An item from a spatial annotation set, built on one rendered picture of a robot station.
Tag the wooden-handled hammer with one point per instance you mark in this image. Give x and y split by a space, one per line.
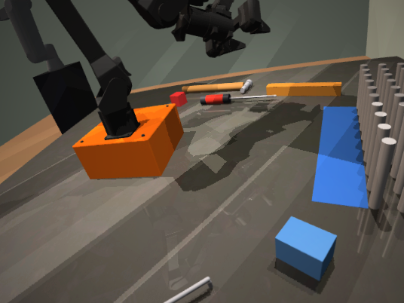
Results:
218 87

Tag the orange rectangular bar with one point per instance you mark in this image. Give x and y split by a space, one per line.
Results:
305 89

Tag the hook tool with wooden handle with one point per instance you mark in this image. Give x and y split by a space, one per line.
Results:
190 290

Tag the light blue block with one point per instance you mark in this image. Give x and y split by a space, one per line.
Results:
305 247

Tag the blue flat strip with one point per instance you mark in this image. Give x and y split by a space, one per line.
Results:
340 176

